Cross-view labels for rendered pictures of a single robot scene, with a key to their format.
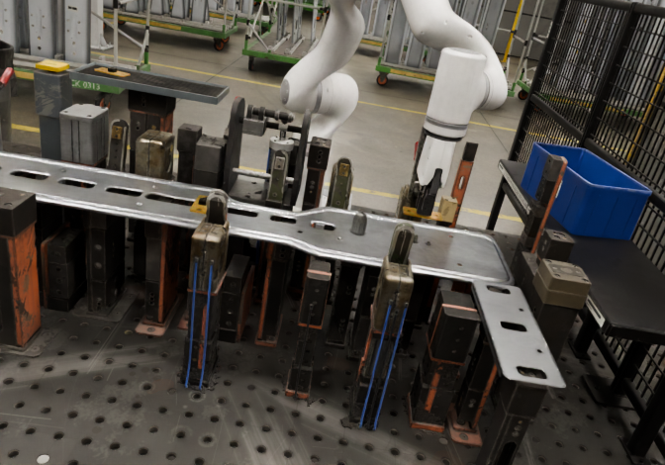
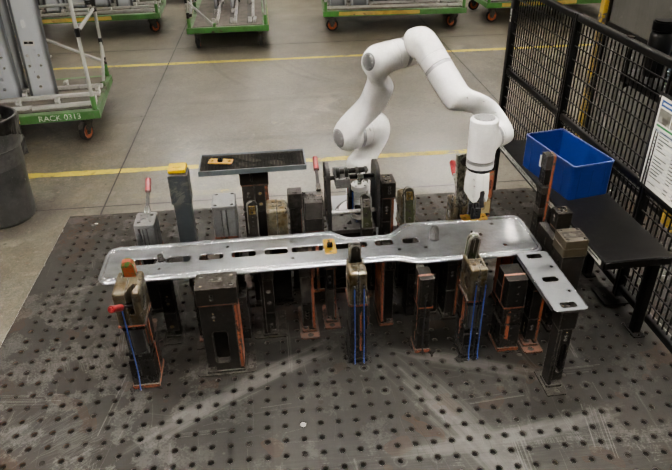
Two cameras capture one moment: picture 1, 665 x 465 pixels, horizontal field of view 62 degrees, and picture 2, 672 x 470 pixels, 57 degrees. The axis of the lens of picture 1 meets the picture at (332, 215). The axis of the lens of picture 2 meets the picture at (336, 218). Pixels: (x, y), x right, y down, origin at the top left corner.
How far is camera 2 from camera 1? 89 cm
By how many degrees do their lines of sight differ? 7
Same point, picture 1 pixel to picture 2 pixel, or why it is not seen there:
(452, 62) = (480, 128)
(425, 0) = (450, 86)
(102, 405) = (313, 387)
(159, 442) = (359, 399)
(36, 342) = (248, 362)
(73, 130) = (223, 216)
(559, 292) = (571, 249)
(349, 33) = (385, 94)
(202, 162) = (311, 214)
